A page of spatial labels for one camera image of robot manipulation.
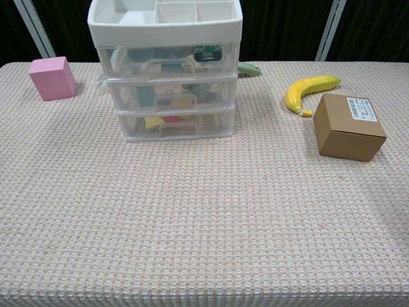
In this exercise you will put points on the black curtain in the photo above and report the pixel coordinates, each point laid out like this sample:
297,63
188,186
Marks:
281,25

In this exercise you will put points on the brown cardboard box with label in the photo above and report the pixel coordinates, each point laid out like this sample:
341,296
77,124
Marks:
345,140

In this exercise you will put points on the yellow banana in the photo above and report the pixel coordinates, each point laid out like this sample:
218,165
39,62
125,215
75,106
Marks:
295,96

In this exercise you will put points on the white divided plastic tray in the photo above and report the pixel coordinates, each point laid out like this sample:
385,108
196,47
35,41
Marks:
159,32

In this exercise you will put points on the beige woven tablecloth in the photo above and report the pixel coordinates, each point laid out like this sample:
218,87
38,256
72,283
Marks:
204,224

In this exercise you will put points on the clear drawer with dark items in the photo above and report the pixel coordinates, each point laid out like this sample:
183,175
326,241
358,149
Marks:
128,96

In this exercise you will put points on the dark green oval object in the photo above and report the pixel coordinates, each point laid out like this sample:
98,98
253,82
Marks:
207,57

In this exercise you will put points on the yellow-green object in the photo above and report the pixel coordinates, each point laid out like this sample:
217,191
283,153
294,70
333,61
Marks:
153,122

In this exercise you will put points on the pink cube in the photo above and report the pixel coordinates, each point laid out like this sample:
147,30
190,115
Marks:
51,80

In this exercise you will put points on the red block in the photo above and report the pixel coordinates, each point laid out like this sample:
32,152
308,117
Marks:
172,119

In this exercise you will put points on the grey metal post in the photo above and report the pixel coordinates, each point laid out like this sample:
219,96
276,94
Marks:
329,28
32,25

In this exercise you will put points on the clear drawer with electronics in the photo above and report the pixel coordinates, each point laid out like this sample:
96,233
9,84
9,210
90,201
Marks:
225,68

